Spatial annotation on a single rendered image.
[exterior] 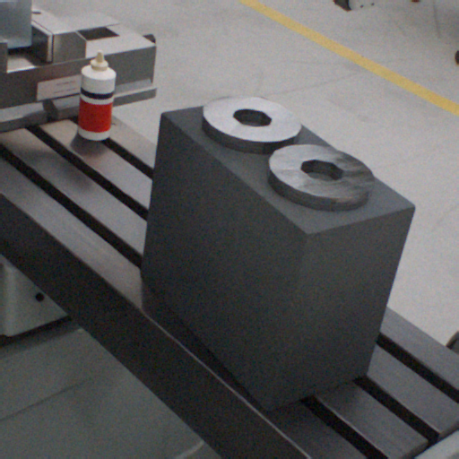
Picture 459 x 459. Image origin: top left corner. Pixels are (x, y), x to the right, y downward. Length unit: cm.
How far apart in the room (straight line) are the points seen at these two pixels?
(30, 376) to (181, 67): 274
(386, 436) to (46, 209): 45
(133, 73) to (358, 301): 60
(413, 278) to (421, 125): 106
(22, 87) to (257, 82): 270
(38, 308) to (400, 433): 49
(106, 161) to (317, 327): 45
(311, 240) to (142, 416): 79
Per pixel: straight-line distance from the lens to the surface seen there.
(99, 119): 124
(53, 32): 126
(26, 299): 119
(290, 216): 79
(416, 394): 95
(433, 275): 296
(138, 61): 136
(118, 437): 151
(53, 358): 130
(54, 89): 129
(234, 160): 86
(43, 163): 120
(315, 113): 375
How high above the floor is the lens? 155
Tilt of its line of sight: 32 degrees down
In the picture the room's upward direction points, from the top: 10 degrees clockwise
